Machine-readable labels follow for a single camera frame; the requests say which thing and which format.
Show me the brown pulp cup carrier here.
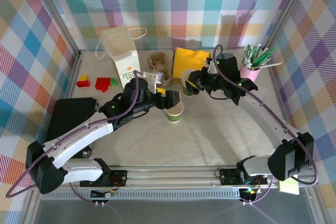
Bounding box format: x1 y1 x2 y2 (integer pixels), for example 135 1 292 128
147 52 173 87

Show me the aluminium side rail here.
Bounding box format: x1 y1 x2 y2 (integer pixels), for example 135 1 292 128
269 63 325 224
22 50 83 224

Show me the large red toy block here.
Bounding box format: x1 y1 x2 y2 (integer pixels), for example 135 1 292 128
94 77 112 93

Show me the pale green sticky note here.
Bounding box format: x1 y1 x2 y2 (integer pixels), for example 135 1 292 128
278 179 300 196

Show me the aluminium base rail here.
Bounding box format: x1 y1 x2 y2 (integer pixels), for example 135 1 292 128
39 165 300 190

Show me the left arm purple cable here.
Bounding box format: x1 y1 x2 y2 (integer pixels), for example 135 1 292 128
5 70 140 198

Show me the yellow napkin stack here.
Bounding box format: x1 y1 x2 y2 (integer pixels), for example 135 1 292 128
173 47 212 80

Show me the small electronics board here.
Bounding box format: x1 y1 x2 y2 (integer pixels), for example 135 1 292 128
240 187 260 196
90 189 116 199

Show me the green drinking straw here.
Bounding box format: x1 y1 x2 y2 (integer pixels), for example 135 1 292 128
251 46 260 65
256 46 277 66

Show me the white paper takeout bag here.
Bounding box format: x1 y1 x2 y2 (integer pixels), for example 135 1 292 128
96 26 148 90

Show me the black flat box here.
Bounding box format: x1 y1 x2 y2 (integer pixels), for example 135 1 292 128
46 97 100 143

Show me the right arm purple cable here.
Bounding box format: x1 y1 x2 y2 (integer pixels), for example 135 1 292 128
213 44 320 185

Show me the green paper coffee cup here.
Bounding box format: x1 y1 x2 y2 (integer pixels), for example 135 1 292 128
165 102 184 124

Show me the aluminium frame post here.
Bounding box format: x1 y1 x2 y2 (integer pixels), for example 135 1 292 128
262 0 313 50
27 0 82 58

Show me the perforated metal cable tray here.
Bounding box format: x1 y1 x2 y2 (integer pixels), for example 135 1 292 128
40 191 244 201

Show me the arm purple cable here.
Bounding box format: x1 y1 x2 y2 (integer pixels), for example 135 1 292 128
213 44 320 185
5 70 140 198

